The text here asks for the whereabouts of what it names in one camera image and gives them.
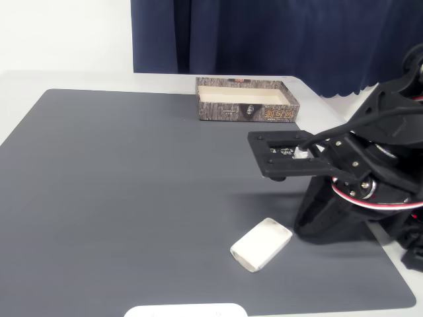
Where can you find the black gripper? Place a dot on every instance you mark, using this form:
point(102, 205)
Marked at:
point(322, 211)

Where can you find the white rectangular block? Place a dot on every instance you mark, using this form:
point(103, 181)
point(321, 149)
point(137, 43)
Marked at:
point(261, 244)

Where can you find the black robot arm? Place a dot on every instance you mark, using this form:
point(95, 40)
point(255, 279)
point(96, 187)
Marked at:
point(380, 102)

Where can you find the bark-print cardboard box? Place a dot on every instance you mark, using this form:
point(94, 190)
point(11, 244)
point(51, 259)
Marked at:
point(224, 110)

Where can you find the white rounded device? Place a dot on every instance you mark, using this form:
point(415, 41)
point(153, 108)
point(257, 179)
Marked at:
point(185, 312)

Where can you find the navy blue curtain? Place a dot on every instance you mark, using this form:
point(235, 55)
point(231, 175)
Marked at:
point(264, 33)

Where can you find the grey desk mat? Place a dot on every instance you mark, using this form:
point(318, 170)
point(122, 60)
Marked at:
point(132, 198)

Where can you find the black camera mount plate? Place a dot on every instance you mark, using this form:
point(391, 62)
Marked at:
point(264, 155)

